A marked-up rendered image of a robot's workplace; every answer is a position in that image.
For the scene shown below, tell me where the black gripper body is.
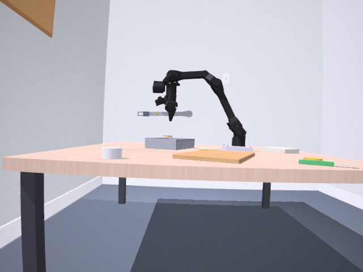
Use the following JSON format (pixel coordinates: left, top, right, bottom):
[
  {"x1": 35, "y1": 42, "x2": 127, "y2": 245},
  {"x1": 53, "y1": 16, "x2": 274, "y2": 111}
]
[{"x1": 165, "y1": 92, "x2": 178, "y2": 108}]

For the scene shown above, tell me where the light wooden board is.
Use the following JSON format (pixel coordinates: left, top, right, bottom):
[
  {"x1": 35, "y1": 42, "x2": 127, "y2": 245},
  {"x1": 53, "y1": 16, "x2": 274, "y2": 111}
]
[{"x1": 172, "y1": 150, "x2": 255, "y2": 164}]

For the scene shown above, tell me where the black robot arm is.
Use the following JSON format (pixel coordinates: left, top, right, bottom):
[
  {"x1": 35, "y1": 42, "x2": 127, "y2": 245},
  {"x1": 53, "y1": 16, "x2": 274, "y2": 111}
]
[{"x1": 153, "y1": 70, "x2": 246, "y2": 147}]

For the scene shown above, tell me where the white short cylinder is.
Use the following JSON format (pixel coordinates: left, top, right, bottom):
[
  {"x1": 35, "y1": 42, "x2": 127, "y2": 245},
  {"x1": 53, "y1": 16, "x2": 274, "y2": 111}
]
[{"x1": 102, "y1": 147, "x2": 122, "y2": 160}]

